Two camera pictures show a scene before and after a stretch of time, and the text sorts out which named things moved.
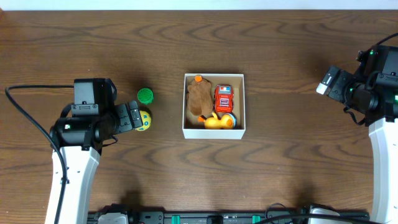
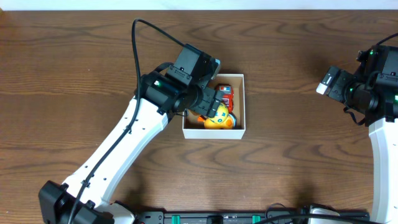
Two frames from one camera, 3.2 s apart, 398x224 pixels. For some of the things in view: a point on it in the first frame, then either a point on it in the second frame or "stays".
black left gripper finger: [133, 107] -> [219, 95]
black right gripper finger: [328, 79] stays
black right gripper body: [338, 91] stays
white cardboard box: [193, 129] stays
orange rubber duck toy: [228, 121] stays
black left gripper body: [125, 116] -> [213, 102]
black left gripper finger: [136, 115] -> [214, 107]
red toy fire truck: [223, 98] stays
